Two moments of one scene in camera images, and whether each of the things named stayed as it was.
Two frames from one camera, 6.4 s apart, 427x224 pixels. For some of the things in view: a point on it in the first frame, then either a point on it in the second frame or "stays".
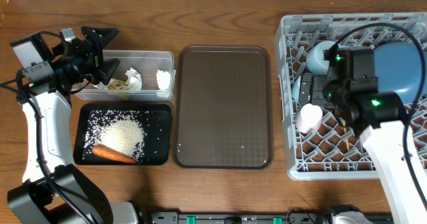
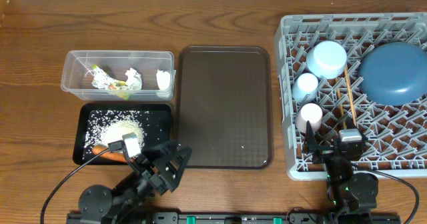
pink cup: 308,118 stays
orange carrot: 112,153 stays
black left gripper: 95,59 -> 155,180
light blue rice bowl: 315,63 stays
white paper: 163,79 stays
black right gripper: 317,97 -> 323,153
